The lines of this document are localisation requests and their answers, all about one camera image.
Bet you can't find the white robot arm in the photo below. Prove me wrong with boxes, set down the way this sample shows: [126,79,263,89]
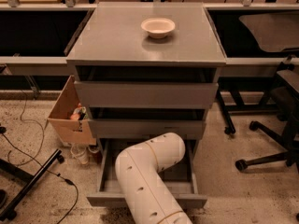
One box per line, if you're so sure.
[115,133,192,224]

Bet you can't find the grey drawer cabinet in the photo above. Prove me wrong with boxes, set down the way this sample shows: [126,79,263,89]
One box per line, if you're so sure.
[67,2,225,140]

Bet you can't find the grey middle drawer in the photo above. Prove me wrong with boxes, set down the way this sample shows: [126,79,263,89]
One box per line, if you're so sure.
[89,107,206,139]

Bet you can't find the grey drawer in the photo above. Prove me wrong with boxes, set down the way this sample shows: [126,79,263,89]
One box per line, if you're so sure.
[75,66,218,109]
[89,107,206,139]
[87,139,207,210]

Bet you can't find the grey top drawer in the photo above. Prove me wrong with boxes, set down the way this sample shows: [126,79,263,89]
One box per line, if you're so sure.
[75,66,218,109]

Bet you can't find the grey bottom drawer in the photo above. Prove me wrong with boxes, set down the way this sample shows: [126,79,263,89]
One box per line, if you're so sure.
[87,139,207,210]

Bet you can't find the items in cardboard box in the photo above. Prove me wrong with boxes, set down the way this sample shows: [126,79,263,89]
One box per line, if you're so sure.
[70,103,89,120]

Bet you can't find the white paper bowl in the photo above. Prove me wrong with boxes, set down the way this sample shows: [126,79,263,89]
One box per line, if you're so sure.
[141,18,176,39]

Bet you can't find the white plastic cups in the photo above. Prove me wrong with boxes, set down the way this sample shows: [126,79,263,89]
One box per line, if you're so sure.
[70,144,100,165]

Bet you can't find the brown cardboard box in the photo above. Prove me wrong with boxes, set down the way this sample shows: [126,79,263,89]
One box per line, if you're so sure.
[48,76,96,146]

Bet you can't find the black office chair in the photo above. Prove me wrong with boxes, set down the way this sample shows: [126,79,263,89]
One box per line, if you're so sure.
[235,69,299,172]

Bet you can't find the black stand leg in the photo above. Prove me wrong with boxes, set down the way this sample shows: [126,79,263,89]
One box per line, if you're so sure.
[0,149,64,221]

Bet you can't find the black table leg frame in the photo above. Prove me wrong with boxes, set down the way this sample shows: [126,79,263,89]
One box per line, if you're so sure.
[216,90,278,135]

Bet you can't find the grey metal bench frame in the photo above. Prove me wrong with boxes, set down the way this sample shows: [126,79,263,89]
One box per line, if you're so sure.
[1,2,298,76]

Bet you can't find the black floor cable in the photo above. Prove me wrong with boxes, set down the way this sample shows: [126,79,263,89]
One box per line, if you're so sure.
[0,91,79,224]

